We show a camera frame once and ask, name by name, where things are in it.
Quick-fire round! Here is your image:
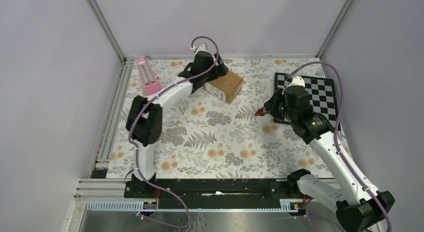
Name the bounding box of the brown cardboard express box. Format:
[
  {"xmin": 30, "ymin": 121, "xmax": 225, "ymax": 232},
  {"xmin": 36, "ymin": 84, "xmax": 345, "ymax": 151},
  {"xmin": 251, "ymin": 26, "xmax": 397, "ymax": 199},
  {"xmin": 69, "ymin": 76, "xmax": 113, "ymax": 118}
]
[{"xmin": 202, "ymin": 71, "xmax": 244, "ymax": 104}]

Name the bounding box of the red black utility knife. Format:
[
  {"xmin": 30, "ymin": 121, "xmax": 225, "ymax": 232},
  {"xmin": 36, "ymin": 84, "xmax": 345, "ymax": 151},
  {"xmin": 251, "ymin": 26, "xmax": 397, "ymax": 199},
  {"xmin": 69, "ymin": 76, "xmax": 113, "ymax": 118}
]
[{"xmin": 254, "ymin": 107, "xmax": 268, "ymax": 117}]

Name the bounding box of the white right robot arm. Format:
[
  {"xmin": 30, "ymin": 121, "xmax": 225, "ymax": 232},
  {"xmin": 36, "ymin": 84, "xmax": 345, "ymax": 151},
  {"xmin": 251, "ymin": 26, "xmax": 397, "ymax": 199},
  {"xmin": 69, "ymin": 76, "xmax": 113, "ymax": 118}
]
[{"xmin": 256, "ymin": 85, "xmax": 395, "ymax": 232}]

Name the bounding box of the black white checkerboard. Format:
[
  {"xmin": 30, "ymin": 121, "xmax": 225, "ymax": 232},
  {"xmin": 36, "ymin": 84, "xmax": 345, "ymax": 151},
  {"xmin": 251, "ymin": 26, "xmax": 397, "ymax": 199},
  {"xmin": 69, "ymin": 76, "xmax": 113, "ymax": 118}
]
[{"xmin": 273, "ymin": 72, "xmax": 339, "ymax": 128}]

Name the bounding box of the pink metronome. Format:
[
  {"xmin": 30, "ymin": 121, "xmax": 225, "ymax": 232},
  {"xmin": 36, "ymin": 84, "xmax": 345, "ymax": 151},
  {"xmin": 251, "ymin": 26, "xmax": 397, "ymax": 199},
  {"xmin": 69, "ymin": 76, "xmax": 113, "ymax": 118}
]
[{"xmin": 136, "ymin": 58, "xmax": 162, "ymax": 96}]

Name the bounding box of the floral table mat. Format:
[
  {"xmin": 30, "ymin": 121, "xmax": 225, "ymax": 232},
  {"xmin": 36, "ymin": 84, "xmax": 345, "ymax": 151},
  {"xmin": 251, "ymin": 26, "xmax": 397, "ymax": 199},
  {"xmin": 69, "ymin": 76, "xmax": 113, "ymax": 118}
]
[{"xmin": 105, "ymin": 57, "xmax": 352, "ymax": 180}]

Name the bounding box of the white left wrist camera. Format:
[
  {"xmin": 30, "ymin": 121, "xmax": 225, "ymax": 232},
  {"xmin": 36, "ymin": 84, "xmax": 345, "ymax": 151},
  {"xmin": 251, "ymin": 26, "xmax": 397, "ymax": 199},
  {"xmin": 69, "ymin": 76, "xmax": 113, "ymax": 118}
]
[{"xmin": 191, "ymin": 43, "xmax": 209, "ymax": 55}]

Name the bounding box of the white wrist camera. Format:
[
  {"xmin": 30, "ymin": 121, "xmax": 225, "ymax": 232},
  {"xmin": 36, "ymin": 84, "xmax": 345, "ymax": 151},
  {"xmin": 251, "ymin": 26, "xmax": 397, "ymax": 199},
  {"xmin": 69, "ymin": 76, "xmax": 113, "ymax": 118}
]
[
  {"xmin": 285, "ymin": 76, "xmax": 305, "ymax": 89},
  {"xmin": 191, "ymin": 43, "xmax": 209, "ymax": 55}
]

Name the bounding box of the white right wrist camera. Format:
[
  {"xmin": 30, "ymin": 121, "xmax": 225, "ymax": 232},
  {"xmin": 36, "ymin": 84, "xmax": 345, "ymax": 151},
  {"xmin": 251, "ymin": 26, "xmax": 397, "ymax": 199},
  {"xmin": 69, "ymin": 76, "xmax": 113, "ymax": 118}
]
[{"xmin": 285, "ymin": 76, "xmax": 305, "ymax": 89}]

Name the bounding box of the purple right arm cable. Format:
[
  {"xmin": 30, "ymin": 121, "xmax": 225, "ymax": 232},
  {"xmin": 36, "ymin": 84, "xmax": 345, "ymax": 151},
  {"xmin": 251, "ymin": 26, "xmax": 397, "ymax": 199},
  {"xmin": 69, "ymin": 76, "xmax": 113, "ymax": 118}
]
[{"xmin": 286, "ymin": 60, "xmax": 393, "ymax": 232}]

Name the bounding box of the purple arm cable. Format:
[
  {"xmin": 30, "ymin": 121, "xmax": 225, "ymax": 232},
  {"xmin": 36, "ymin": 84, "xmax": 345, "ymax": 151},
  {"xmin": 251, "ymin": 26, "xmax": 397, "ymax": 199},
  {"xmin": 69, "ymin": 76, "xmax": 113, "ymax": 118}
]
[
  {"xmin": 286, "ymin": 60, "xmax": 393, "ymax": 232},
  {"xmin": 127, "ymin": 35, "xmax": 221, "ymax": 229}
]

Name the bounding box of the grey slotted cable duct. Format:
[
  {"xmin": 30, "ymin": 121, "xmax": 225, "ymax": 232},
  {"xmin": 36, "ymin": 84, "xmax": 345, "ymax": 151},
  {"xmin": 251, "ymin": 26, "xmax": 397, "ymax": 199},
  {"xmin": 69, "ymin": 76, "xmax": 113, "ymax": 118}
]
[{"xmin": 85, "ymin": 197, "xmax": 302, "ymax": 213}]

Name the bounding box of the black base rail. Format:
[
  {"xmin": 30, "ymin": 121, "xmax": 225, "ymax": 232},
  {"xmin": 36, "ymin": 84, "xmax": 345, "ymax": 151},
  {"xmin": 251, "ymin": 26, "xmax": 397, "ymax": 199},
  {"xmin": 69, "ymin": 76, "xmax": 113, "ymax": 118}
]
[{"xmin": 124, "ymin": 178, "xmax": 309, "ymax": 205}]

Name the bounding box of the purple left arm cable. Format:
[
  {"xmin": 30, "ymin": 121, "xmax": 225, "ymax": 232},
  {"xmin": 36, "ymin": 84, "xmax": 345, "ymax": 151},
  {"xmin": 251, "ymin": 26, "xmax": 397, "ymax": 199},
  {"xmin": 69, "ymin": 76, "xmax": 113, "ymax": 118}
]
[{"xmin": 127, "ymin": 35, "xmax": 221, "ymax": 229}]

